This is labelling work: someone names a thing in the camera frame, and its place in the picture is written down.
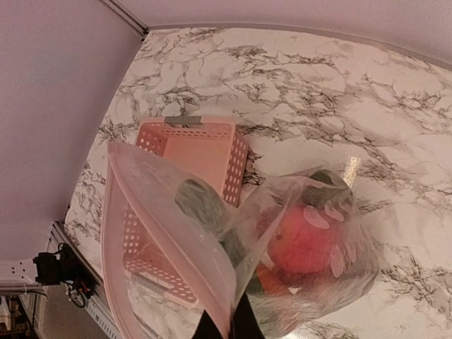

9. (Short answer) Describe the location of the rear aluminium table rail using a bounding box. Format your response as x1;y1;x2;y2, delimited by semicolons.
144;23;452;68

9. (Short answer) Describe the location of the red bumpy fruit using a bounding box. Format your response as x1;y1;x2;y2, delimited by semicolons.
267;206;345;274

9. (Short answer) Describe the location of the front aluminium table rail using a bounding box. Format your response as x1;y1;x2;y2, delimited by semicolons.
17;220;123;339

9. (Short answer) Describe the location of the left rear aluminium frame post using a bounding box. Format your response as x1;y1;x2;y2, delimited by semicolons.
100;0;149;39

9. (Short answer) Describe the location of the aluminium table rail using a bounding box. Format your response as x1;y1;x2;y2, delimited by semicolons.
144;23;452;68
17;220;123;339

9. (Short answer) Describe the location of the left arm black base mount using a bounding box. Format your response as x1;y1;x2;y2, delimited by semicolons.
32;242;97;309

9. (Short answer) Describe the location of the pink perforated plastic basket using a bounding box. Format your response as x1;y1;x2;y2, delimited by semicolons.
123;117;249;309

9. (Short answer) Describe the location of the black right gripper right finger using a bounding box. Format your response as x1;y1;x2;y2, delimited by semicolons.
231;293;265;339

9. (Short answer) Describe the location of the clear zip top bag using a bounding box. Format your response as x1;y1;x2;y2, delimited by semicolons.
102;142;379;338

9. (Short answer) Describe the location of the dark green cucumber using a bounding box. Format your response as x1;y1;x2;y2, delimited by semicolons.
174;178;269;296

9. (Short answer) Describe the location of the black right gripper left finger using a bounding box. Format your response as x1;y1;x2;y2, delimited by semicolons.
192;311;222;339

